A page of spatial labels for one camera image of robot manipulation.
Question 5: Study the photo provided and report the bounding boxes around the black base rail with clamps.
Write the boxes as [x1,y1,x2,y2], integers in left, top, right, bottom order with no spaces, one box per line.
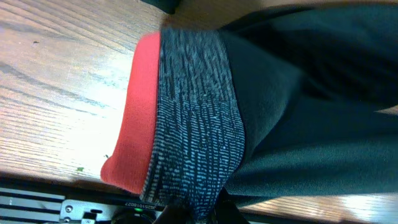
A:
[0,177,398,224]

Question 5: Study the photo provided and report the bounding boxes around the dark navy leggings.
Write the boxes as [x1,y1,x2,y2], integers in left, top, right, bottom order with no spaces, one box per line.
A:
[101,3,397,221]

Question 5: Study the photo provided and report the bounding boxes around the folded black polo shirt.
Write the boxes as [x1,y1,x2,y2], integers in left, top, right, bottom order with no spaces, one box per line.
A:
[141,0,182,14]

